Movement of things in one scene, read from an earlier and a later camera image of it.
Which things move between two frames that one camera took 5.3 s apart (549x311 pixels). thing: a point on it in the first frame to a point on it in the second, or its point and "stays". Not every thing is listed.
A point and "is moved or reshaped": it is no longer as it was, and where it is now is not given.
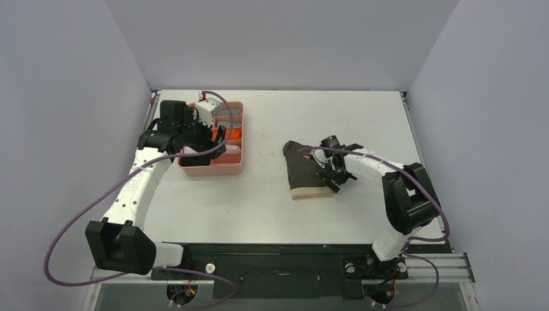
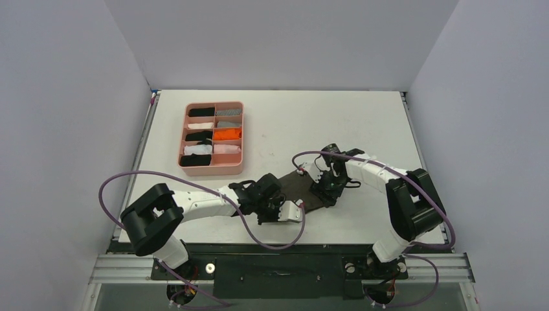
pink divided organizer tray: [231, 162] stays
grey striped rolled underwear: [226, 112] stays
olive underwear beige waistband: [305, 181] is moved or reshaped
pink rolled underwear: [231, 149] stays
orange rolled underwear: [235, 134] stays
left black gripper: [208, 144] to [274, 218]
